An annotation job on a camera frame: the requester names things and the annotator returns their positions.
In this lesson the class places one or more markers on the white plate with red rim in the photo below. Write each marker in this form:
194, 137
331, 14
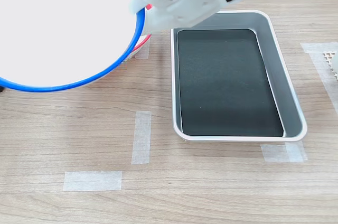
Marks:
140, 43

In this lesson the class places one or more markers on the white plate with blue rim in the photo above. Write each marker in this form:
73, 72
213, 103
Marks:
66, 28

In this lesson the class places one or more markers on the translucent tape strip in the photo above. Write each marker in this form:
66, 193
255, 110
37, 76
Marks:
92, 181
141, 136
320, 68
283, 152
144, 53

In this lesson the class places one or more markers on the black mat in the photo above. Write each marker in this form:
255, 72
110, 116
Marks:
224, 89

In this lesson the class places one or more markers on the steel tray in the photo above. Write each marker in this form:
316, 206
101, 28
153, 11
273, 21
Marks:
290, 97

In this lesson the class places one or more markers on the pale perforated plate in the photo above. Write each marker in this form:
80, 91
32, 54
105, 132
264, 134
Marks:
328, 61

